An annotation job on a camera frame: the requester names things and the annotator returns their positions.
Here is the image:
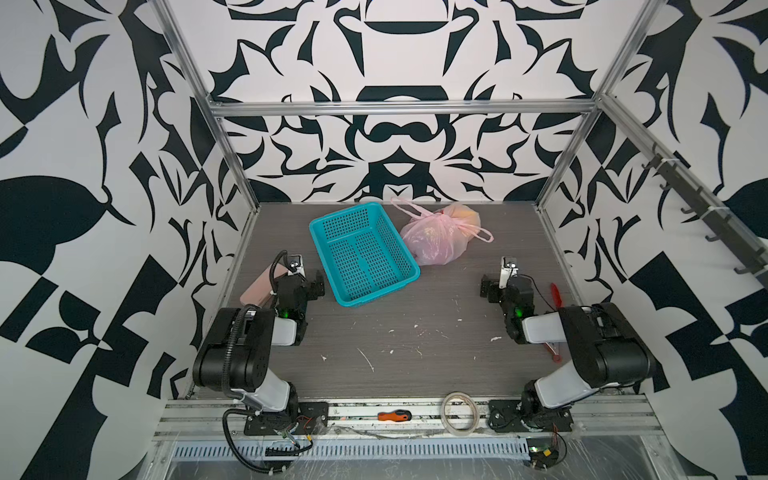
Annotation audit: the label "teal plastic basket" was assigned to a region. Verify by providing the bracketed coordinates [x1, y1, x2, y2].
[309, 203, 421, 307]

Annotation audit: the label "pink plastic bag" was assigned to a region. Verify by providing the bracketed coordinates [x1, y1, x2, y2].
[391, 197, 494, 266]

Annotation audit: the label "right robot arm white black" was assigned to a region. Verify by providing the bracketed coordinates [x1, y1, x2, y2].
[480, 275, 656, 433]

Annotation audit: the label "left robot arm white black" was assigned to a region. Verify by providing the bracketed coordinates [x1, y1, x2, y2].
[192, 250, 329, 475]

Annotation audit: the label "pink case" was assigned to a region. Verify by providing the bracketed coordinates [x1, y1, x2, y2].
[239, 267, 272, 307]

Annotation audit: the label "red kitchen tongs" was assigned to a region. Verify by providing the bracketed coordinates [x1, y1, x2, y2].
[545, 283, 563, 364]

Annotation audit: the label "clear tape roll front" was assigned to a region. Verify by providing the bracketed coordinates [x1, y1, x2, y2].
[440, 392, 480, 437]

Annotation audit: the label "green circuit board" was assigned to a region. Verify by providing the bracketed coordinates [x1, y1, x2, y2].
[525, 440, 567, 471]

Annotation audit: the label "black hook rack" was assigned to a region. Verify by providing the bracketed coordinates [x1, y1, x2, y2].
[643, 142, 767, 289]

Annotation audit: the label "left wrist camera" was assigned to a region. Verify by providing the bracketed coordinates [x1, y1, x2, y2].
[286, 254, 305, 276]

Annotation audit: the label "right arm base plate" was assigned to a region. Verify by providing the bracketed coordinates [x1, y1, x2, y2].
[487, 399, 573, 433]

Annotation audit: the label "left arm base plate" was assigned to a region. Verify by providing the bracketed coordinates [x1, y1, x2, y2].
[244, 402, 329, 436]

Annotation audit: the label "white cable duct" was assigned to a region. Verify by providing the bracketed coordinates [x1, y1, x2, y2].
[172, 438, 530, 461]

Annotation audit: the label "orange handled screwdriver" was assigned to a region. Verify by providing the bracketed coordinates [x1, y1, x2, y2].
[377, 409, 412, 423]

